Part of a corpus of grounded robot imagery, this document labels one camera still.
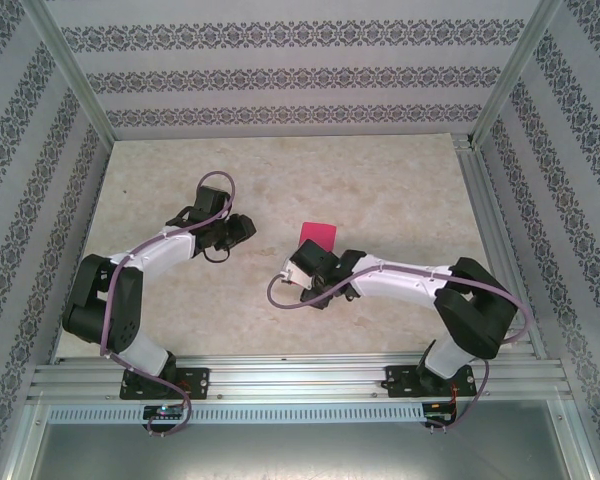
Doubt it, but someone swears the pink square paper sheet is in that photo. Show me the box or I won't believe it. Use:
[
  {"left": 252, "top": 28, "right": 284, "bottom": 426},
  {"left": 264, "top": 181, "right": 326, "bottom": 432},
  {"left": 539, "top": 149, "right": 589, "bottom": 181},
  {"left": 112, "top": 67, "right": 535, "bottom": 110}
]
[{"left": 298, "top": 221, "right": 339, "bottom": 251}]

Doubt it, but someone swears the grey metal sheet panel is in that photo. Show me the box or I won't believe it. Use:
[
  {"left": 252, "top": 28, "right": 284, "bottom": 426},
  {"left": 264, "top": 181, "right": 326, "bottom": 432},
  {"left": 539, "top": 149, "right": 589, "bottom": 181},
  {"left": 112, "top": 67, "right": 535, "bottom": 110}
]
[{"left": 24, "top": 399, "right": 591, "bottom": 480}]

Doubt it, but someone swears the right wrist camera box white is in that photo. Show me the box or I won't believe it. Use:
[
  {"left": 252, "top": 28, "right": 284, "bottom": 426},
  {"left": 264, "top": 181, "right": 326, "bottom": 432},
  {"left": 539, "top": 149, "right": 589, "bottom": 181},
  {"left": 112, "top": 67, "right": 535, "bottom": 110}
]
[{"left": 278, "top": 263, "right": 307, "bottom": 290}]

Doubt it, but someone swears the left wrist thin black cable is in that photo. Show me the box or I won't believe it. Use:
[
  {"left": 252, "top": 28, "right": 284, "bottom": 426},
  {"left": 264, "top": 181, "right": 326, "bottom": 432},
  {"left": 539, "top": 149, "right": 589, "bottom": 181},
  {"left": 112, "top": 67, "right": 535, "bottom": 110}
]
[{"left": 202, "top": 244, "right": 232, "bottom": 265}]

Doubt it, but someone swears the aluminium mounting rail beam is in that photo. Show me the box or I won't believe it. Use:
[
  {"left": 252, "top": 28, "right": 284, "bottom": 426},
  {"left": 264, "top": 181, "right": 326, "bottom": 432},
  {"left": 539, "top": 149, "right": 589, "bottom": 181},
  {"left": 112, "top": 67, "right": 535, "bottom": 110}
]
[{"left": 27, "top": 352, "right": 574, "bottom": 401}]

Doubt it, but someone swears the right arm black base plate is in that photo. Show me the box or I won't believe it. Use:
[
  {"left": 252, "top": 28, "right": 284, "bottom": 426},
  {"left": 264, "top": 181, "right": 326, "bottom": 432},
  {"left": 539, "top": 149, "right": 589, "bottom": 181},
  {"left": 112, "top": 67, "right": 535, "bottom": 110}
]
[{"left": 384, "top": 364, "right": 477, "bottom": 400}]

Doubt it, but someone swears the slotted grey cable duct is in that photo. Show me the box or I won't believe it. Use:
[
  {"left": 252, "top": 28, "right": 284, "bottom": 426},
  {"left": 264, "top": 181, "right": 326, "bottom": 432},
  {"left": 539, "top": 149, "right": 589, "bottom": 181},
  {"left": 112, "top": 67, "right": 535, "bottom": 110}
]
[{"left": 47, "top": 403, "right": 426, "bottom": 424}]

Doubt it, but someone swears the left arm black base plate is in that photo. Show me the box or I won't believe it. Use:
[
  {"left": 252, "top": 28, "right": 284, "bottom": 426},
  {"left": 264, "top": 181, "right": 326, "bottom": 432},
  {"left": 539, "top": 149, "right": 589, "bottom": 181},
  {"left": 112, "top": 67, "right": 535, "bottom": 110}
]
[{"left": 118, "top": 367, "right": 212, "bottom": 401}]

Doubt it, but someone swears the aluminium side rail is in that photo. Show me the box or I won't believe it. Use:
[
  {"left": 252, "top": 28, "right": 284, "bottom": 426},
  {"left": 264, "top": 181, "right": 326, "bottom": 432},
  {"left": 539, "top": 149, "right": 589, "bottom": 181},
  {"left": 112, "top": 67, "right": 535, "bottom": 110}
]
[{"left": 452, "top": 133, "right": 549, "bottom": 361}]

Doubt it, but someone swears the aluminium frame post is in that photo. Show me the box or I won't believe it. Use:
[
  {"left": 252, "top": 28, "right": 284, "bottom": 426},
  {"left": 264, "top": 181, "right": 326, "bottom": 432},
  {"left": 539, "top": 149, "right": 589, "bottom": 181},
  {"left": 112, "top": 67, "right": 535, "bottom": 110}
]
[
  {"left": 471, "top": 0, "right": 567, "bottom": 147},
  {"left": 19, "top": 0, "right": 117, "bottom": 146}
]

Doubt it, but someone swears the aluminium lower frame strut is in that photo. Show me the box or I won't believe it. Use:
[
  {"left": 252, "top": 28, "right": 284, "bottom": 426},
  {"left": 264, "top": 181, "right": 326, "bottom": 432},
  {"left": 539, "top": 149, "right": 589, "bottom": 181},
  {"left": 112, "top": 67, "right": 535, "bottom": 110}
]
[
  {"left": 547, "top": 397, "right": 600, "bottom": 480},
  {"left": 0, "top": 397, "right": 51, "bottom": 480}
]

